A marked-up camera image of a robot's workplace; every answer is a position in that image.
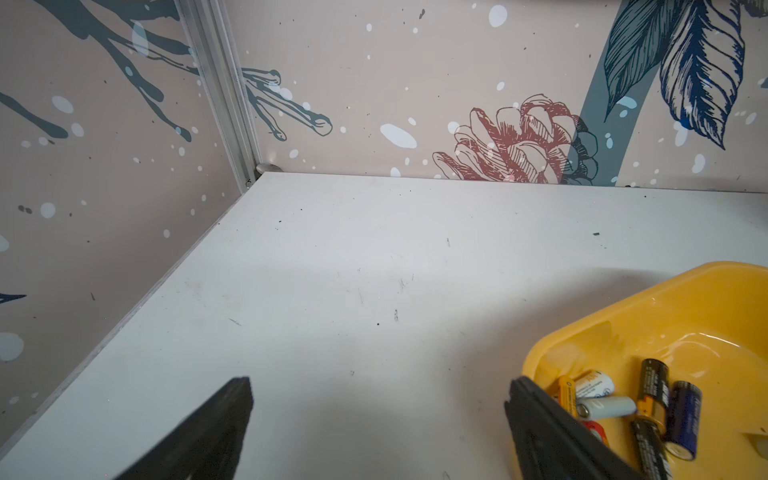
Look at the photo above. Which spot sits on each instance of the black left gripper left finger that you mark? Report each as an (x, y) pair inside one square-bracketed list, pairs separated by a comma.
[(205, 445)]

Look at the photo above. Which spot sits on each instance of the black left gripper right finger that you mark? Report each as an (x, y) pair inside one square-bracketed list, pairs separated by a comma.
[(550, 444)]

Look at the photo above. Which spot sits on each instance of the yellow plastic storage box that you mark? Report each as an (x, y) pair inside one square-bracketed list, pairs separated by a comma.
[(709, 326)]

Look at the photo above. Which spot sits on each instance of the red battery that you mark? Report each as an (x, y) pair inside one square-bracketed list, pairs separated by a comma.
[(597, 431)]

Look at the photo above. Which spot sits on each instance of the yellow black battery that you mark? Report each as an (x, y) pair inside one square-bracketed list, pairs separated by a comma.
[(566, 395)]

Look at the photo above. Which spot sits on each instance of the pale green white battery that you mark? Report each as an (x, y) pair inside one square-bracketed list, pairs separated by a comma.
[(595, 409)]

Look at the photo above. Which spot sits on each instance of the black gold battery lower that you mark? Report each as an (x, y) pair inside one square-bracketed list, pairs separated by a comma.
[(650, 450)]

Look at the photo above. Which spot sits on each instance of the black gold battery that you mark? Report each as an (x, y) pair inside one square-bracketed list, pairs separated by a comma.
[(650, 450), (653, 395)]

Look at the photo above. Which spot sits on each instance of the dark blue AA battery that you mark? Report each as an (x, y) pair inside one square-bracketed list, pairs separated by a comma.
[(683, 420)]

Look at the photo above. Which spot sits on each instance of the aluminium frame corner post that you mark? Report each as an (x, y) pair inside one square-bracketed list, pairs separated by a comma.
[(208, 29)]

